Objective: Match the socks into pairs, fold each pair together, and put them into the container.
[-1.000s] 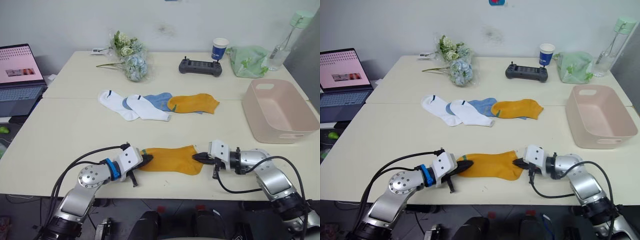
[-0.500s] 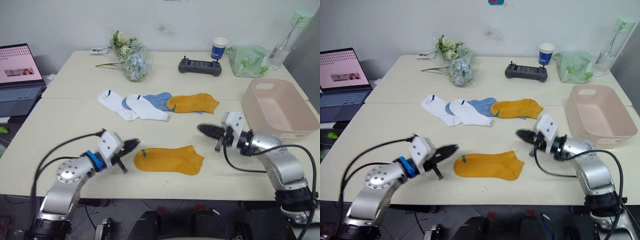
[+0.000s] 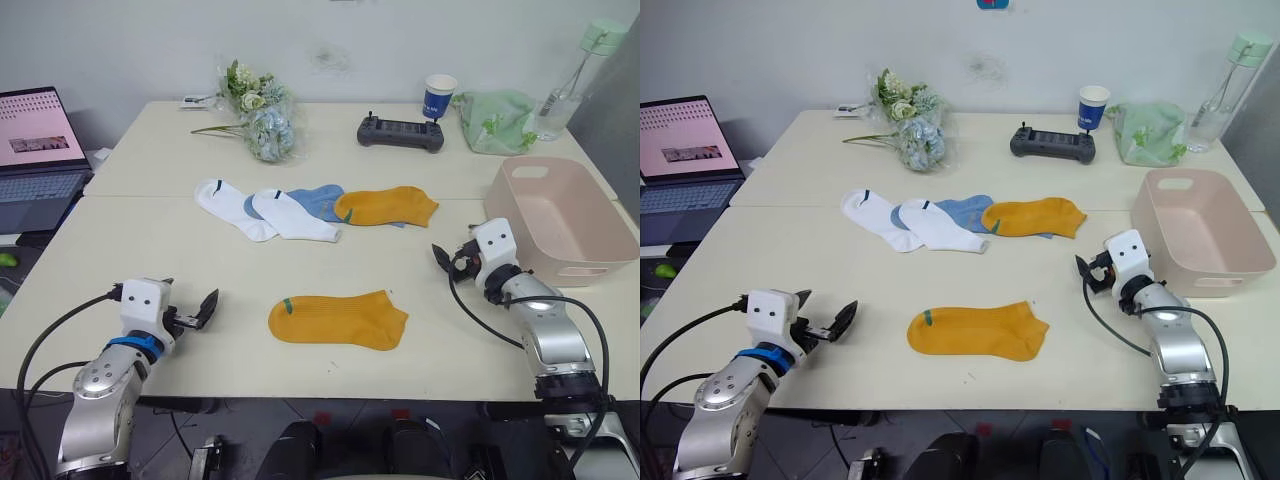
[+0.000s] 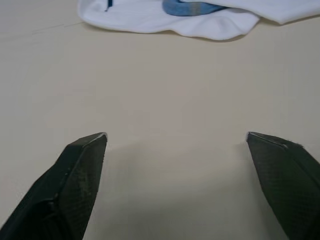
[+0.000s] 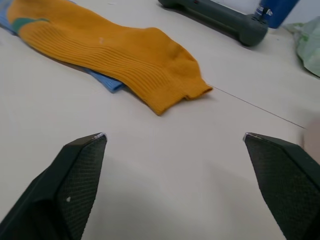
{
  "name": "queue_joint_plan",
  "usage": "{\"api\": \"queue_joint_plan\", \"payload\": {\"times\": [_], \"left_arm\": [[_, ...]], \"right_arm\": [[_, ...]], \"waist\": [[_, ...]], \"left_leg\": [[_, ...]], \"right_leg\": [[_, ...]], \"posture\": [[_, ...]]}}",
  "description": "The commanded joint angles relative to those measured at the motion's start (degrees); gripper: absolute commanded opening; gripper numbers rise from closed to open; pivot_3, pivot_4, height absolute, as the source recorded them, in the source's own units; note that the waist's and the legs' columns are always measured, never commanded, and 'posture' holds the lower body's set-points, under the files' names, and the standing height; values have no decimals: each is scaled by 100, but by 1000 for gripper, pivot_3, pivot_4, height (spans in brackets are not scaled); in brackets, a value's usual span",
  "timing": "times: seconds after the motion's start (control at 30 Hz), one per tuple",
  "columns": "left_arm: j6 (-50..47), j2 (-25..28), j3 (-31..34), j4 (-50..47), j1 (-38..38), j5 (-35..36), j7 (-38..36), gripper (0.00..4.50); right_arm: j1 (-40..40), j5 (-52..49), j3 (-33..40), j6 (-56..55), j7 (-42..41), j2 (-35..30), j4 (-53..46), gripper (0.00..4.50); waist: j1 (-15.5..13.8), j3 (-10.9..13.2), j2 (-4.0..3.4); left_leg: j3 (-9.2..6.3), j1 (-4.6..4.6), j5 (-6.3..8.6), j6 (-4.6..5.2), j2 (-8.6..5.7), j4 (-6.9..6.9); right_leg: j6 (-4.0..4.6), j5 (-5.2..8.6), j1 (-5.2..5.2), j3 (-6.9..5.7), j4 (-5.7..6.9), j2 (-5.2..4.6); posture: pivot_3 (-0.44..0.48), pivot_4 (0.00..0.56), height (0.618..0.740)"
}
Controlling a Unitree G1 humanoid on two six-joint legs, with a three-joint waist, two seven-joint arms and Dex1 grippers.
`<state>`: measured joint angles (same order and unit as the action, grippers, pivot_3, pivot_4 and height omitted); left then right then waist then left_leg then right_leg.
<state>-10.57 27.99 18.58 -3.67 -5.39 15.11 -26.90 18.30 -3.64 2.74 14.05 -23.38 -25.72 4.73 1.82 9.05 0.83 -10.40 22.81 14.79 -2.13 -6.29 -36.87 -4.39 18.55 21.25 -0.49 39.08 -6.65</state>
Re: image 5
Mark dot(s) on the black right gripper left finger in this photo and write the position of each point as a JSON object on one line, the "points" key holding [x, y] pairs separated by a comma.
{"points": [[62, 190]]}

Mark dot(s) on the light blue sock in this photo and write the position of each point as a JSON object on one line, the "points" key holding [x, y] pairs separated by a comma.
{"points": [[106, 82]]}

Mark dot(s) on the mustard yellow ribbed sock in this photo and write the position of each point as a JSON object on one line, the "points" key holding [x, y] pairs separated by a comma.
{"points": [[105, 55]]}

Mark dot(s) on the light green plastic bag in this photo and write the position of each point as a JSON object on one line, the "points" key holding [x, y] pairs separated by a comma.
{"points": [[308, 45]]}

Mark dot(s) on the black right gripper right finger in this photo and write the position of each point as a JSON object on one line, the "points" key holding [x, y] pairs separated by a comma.
{"points": [[287, 185]]}

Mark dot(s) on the blue container with white print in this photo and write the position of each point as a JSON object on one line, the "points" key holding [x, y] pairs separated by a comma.
{"points": [[277, 11]]}

